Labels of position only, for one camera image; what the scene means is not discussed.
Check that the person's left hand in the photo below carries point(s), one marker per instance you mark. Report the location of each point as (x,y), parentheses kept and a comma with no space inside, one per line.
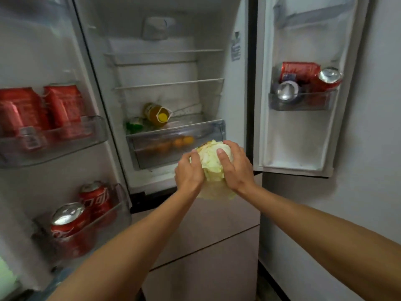
(189,175)

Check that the person's right hand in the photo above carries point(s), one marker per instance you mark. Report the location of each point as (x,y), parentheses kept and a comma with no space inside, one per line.
(241,175)

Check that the green cabbage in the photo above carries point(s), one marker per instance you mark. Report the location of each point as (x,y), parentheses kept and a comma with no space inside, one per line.
(211,162)

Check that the bunch of oranges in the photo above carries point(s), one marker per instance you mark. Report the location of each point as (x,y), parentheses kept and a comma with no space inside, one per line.
(180,142)

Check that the clear crisper drawer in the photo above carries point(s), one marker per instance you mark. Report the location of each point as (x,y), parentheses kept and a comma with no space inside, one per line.
(144,156)

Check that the pink refrigerator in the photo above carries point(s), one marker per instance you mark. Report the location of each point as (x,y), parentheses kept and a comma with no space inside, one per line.
(206,241)

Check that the dark juice bottle green label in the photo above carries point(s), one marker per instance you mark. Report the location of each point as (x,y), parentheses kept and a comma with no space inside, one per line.
(155,114)

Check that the green item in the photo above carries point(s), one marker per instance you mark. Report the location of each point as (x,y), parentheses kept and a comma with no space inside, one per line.
(134,126)

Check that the blue pepsi can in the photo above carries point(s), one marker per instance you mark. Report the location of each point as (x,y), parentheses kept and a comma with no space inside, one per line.
(287,90)

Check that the person's right forearm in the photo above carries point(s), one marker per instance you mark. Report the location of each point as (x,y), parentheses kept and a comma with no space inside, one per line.
(329,241)

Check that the person's left forearm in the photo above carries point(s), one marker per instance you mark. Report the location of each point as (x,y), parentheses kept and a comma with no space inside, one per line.
(125,253)

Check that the grey label sticker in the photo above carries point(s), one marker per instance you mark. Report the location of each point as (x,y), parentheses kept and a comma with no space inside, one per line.
(236,46)

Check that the white thermostat housing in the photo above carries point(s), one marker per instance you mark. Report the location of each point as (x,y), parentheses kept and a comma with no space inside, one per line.
(158,28)

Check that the frosted glass door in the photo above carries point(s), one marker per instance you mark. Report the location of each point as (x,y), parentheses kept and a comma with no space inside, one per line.
(7,275)

